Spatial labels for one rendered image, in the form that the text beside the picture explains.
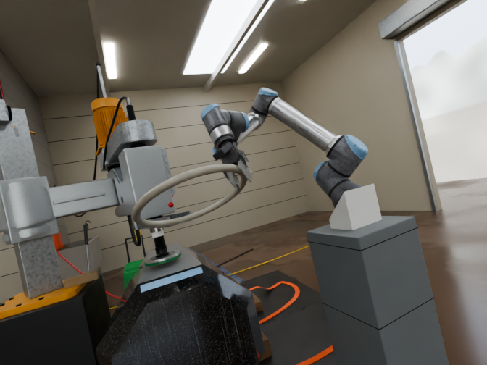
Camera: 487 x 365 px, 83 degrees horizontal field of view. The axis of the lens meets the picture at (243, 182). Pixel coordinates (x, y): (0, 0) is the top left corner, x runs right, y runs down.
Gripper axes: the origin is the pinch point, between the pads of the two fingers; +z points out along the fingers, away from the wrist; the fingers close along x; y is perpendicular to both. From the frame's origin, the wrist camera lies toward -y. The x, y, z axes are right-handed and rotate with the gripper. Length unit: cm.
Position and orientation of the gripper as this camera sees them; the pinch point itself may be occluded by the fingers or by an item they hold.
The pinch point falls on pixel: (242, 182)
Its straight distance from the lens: 102.7
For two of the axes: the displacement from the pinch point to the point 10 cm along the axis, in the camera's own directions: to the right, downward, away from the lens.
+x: -7.7, 5.2, 3.8
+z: 4.2, 8.5, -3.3
